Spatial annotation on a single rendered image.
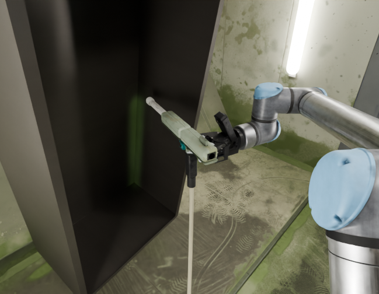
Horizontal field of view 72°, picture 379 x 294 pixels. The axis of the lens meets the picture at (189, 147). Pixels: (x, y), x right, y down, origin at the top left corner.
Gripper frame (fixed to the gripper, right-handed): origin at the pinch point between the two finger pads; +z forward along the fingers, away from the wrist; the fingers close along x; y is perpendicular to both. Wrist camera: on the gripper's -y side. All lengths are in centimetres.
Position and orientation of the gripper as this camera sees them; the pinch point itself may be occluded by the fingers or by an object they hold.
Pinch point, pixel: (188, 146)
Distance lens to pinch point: 83.1
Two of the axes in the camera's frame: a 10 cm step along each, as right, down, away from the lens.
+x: -4.8, -4.7, 7.4
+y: -0.2, 8.5, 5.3
